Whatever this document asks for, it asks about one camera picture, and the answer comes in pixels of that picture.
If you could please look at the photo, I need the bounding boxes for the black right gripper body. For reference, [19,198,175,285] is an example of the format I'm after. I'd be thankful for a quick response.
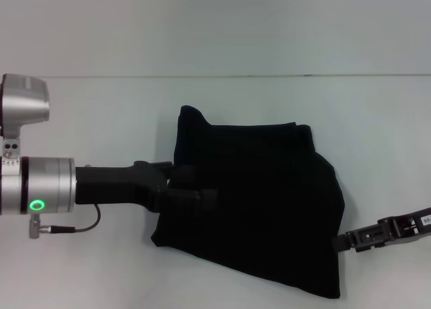
[376,207,431,248]

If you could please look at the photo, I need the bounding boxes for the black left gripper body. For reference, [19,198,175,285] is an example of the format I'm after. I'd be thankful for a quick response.
[74,160,170,213]

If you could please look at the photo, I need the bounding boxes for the black shirt with FREE print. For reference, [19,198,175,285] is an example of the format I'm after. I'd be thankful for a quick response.
[150,104,347,300]

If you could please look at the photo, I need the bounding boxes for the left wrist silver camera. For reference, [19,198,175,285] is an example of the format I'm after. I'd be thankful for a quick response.
[0,73,51,159]

